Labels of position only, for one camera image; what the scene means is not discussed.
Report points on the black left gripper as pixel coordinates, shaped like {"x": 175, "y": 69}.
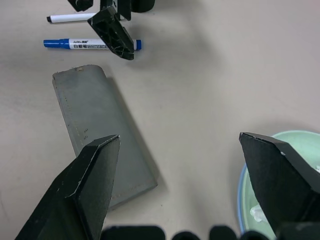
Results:
{"x": 122, "y": 7}

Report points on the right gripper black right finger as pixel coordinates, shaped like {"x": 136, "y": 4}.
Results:
{"x": 282, "y": 180}

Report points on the black capped whiteboard marker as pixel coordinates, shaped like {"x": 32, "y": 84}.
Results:
{"x": 70, "y": 18}

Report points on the blue plate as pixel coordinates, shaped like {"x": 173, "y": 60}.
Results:
{"x": 239, "y": 200}

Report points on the light green bowl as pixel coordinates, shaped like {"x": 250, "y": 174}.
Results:
{"x": 307, "y": 145}

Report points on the grey glasses case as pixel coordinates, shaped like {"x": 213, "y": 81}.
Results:
{"x": 95, "y": 112}

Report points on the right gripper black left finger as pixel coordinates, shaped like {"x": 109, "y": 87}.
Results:
{"x": 85, "y": 190}

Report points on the blue whiteboard marker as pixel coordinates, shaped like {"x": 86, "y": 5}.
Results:
{"x": 75, "y": 44}

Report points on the white tissue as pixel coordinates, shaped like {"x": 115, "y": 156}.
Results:
{"x": 257, "y": 212}

